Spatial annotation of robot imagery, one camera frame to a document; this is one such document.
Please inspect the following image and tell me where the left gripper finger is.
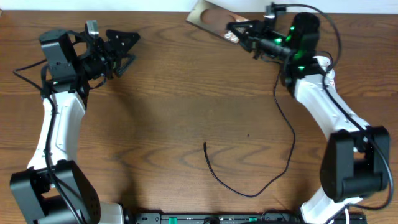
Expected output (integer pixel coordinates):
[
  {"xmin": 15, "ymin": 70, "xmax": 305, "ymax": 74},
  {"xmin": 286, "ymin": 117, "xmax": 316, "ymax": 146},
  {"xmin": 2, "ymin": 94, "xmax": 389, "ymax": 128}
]
[
  {"xmin": 114, "ymin": 54, "xmax": 136, "ymax": 77},
  {"xmin": 106, "ymin": 29, "xmax": 141, "ymax": 55}
]

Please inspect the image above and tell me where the black charger cable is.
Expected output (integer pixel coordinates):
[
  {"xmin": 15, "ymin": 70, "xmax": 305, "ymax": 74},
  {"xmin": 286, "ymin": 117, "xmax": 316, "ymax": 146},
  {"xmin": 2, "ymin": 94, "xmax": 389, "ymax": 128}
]
[{"xmin": 203, "ymin": 71, "xmax": 296, "ymax": 198}]

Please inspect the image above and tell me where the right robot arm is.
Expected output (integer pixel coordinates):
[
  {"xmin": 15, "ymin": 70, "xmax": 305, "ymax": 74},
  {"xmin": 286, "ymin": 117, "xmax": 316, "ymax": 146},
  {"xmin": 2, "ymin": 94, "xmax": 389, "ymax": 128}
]
[{"xmin": 226, "ymin": 12, "xmax": 394, "ymax": 223}]

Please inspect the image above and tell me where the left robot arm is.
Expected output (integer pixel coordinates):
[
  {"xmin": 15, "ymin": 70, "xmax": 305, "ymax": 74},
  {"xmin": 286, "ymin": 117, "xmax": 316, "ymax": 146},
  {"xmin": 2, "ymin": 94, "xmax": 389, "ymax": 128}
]
[{"xmin": 10, "ymin": 29, "xmax": 140, "ymax": 223}]

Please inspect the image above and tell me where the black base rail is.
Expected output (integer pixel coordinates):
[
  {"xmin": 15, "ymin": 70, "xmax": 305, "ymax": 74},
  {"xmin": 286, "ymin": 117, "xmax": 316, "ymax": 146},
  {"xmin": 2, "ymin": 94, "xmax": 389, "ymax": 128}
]
[{"xmin": 133, "ymin": 212, "xmax": 368, "ymax": 224}]

